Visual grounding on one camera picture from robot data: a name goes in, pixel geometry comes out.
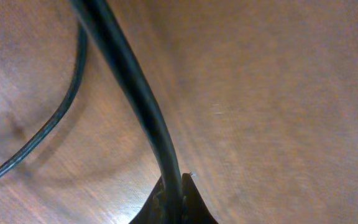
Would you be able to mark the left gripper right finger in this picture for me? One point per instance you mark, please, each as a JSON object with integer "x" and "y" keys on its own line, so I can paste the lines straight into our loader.
{"x": 195, "y": 210}

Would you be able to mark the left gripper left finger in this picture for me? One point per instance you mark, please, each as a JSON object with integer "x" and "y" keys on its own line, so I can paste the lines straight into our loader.
{"x": 153, "y": 210}

